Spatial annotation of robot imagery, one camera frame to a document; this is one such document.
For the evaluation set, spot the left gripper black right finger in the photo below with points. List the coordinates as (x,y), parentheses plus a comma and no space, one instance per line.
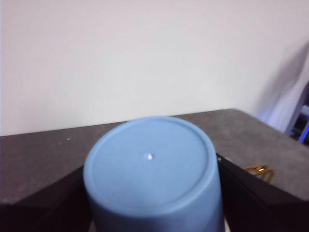
(263,207)

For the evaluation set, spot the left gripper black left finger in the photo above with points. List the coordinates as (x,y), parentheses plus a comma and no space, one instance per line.
(43,212)

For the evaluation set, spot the blue ribbed plastic cup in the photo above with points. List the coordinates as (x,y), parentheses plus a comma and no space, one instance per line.
(149,183)

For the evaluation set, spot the grey metal frame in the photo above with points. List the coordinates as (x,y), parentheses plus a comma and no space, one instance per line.
(300,120)

